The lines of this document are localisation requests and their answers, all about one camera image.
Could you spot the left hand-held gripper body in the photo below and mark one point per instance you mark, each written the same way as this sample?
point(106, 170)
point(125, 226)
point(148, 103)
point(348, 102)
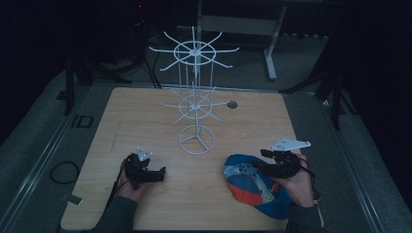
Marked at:
point(140, 166)

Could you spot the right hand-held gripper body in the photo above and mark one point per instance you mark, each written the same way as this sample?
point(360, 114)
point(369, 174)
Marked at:
point(285, 160)

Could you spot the blue and orange cap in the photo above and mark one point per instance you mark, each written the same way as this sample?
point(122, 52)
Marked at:
point(249, 187)

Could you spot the person's left hand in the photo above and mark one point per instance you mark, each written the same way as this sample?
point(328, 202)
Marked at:
point(129, 189)

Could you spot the person's right hand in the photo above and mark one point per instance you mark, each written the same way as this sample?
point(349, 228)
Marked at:
point(299, 186)

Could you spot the grey table grommet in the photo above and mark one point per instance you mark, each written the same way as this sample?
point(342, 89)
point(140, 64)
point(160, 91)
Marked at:
point(232, 104)

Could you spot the black tripod stand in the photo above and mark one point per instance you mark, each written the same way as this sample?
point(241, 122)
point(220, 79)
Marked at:
point(87, 74)
point(330, 87)

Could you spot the white metal table frame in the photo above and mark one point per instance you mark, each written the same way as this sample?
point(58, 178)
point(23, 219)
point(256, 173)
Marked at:
point(246, 29)

